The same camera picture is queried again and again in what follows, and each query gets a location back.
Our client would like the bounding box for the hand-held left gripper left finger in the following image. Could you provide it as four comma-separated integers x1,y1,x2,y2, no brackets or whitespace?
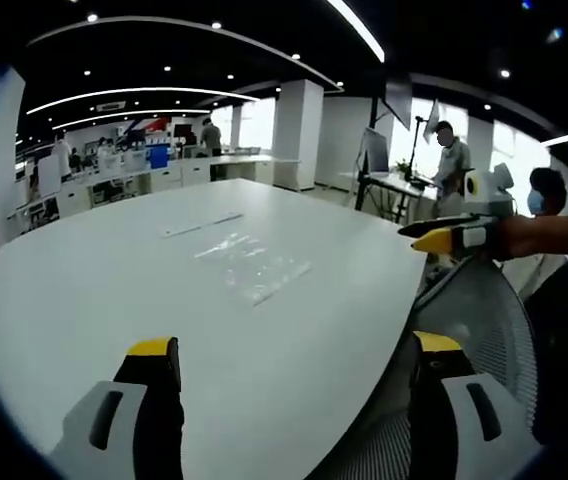
48,336,186,480

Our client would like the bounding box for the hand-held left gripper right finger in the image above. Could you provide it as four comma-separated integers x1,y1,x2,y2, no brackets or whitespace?
407,329,546,480

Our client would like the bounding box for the computer monitor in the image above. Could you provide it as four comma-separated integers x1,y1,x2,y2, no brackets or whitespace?
362,126,391,174

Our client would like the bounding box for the white flat strip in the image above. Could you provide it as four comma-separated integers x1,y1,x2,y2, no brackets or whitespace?
160,212,244,240

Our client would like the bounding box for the white square column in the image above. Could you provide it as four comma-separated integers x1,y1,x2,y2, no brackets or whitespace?
271,78,325,192

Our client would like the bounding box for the hanging dark screen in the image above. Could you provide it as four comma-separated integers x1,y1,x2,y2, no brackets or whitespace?
382,74,414,127

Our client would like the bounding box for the clear resealable bag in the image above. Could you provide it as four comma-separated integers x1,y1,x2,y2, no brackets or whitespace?
192,231,314,308

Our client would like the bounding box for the white standing desk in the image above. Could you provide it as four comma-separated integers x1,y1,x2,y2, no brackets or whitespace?
338,170,443,224

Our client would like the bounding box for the black floor stand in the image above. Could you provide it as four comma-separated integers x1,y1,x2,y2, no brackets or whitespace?
403,114,428,189

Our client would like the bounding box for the long white counter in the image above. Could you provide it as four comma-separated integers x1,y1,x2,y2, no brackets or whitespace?
56,153,285,216

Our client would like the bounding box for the blue box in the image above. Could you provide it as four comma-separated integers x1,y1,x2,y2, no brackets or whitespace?
147,143,171,170

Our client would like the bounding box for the grey mesh office chair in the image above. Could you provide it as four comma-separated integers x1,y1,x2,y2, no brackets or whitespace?
308,257,540,480

